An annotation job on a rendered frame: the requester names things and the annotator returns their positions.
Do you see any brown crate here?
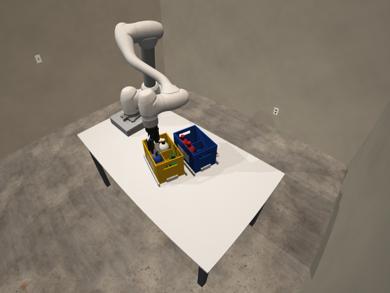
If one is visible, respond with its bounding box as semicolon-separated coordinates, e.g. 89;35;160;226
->
143;135;184;184

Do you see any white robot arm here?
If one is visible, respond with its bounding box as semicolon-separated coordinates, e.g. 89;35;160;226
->
115;21;189;128

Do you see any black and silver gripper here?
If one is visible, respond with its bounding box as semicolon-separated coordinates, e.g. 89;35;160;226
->
145;126;160;158

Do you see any dark blue crate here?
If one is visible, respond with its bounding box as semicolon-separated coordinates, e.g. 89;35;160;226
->
174;127;218;173

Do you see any blue bottle with grey label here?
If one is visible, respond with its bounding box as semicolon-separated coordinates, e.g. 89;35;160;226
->
153;150;162;164

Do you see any cream white bottle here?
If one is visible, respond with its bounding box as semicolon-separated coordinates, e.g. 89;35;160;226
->
159;138;169;152

